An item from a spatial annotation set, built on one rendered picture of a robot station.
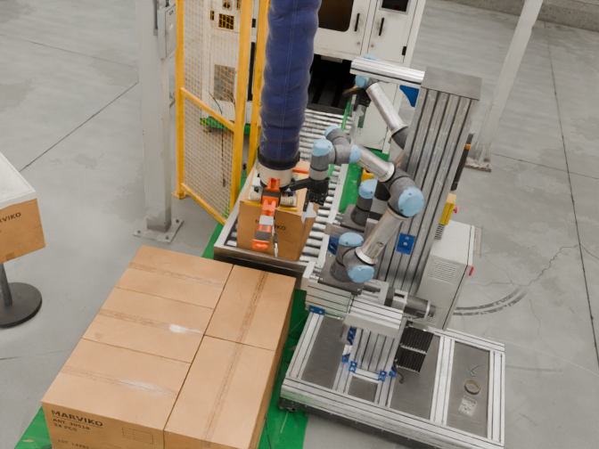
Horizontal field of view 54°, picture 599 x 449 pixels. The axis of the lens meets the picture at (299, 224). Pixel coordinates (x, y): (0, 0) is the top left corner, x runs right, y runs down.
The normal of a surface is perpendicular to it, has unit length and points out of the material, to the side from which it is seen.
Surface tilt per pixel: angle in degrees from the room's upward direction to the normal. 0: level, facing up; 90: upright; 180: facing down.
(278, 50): 79
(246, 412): 0
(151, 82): 92
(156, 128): 90
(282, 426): 0
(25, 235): 90
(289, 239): 90
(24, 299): 0
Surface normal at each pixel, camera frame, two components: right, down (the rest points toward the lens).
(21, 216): 0.68, 0.51
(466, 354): 0.12, -0.79
